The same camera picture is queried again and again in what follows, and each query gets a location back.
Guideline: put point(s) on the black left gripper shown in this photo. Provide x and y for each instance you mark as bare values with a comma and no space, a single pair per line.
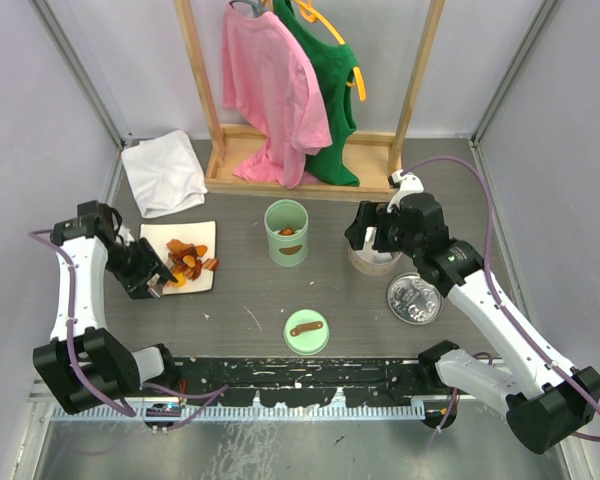
149,266

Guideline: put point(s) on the round silver tin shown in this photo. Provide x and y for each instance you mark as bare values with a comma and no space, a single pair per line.
372,263

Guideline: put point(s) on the white slotted cable duct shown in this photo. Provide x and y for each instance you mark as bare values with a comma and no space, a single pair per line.
167,411

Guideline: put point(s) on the grey clothes hanger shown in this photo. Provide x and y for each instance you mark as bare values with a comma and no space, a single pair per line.
250,6

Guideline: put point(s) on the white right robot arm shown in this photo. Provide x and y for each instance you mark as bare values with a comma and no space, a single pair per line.
543,396

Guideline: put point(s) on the white cloth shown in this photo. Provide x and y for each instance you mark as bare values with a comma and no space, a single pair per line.
165,175

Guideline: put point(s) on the wooden clothes rack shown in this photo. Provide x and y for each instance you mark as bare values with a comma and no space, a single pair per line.
371,156

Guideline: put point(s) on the silver embossed tin lid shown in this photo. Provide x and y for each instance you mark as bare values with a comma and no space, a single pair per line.
413,300

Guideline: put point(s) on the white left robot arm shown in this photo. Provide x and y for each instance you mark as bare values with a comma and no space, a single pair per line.
83,364

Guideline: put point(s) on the mint green tin canister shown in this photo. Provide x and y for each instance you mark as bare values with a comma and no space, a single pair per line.
287,251

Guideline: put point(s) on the aluminium corner frame post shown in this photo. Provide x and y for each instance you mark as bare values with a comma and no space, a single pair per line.
531,37

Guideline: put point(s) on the metal serving tongs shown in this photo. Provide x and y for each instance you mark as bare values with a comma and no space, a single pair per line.
156,284

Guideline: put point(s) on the orange fried shrimp piece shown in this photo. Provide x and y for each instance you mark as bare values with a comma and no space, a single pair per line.
175,246

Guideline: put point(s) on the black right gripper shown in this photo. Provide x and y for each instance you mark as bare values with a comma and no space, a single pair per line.
370,215

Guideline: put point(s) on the left aluminium frame post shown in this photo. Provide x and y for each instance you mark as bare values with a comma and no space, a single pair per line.
63,28

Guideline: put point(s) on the green t-shirt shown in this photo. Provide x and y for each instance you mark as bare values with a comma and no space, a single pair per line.
333,66

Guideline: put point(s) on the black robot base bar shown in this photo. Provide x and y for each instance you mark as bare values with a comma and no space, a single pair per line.
303,382

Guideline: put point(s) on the white square plate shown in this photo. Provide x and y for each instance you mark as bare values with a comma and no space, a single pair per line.
200,233

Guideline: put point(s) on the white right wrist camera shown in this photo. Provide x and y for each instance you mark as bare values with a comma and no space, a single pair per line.
405,184

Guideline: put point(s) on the mint green canister lid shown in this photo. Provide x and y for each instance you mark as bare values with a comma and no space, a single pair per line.
306,332

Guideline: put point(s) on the pink t-shirt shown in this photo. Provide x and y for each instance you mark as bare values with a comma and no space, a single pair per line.
270,81

